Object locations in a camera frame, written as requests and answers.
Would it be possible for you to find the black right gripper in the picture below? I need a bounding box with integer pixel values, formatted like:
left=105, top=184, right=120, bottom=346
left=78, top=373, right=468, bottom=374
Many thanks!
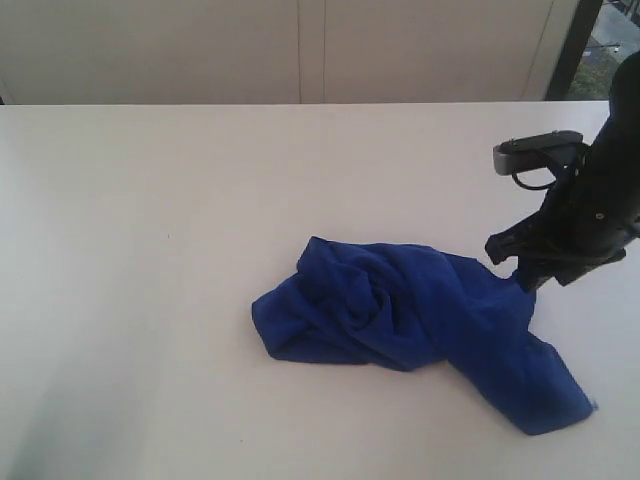
left=484, top=144, right=640, bottom=294

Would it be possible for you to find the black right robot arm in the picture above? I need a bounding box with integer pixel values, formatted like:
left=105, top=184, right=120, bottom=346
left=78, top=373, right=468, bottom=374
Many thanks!
left=485, top=54, right=639, bottom=292

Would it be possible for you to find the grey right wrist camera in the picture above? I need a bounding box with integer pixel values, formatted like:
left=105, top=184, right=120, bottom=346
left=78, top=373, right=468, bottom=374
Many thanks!
left=493, top=130, right=583, bottom=176

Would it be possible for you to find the black window frame post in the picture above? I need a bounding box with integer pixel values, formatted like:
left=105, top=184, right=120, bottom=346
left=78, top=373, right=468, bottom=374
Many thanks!
left=544, top=0, right=604, bottom=101

